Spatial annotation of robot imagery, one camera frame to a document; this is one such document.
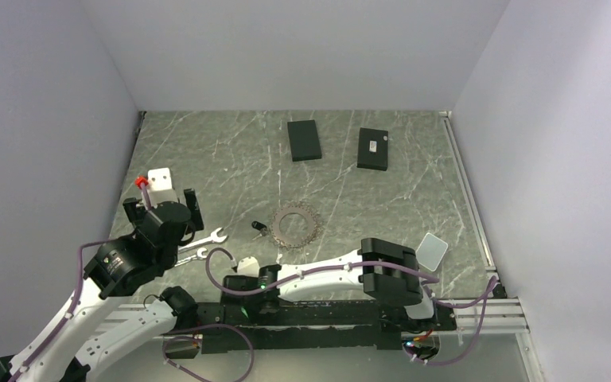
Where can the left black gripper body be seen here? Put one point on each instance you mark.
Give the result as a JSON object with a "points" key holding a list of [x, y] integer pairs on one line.
{"points": [[136, 211]]}

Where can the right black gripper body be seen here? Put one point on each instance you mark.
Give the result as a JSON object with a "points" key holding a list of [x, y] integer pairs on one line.
{"points": [[254, 314]]}

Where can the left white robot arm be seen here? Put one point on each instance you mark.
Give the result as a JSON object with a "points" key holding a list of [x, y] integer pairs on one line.
{"points": [[104, 282]]}

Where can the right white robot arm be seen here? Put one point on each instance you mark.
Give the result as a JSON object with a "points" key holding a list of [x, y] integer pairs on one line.
{"points": [[384, 271]]}

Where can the lower silver wrench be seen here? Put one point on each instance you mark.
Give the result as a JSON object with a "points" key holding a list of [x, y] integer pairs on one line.
{"points": [[201, 254]]}

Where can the silver wrench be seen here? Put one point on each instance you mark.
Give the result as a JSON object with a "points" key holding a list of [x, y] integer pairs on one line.
{"points": [[201, 254], [215, 237]]}

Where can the upper silver wrench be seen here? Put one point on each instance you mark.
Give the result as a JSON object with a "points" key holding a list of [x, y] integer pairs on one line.
{"points": [[215, 237]]}

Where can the plain black rectangular box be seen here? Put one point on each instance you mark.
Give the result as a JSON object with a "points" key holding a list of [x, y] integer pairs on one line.
{"points": [[304, 140]]}

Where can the clear plastic card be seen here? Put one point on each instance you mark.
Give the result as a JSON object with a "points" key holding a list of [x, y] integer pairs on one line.
{"points": [[431, 251]]}

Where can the black box with label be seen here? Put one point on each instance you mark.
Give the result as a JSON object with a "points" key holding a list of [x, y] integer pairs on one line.
{"points": [[372, 149]]}

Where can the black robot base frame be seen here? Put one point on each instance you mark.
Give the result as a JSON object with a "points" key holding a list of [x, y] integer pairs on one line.
{"points": [[301, 325]]}

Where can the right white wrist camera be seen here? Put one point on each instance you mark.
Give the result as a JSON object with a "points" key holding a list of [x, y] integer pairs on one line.
{"points": [[248, 266]]}

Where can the aluminium rail frame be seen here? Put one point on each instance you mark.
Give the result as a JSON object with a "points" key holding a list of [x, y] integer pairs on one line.
{"points": [[240, 165]]}

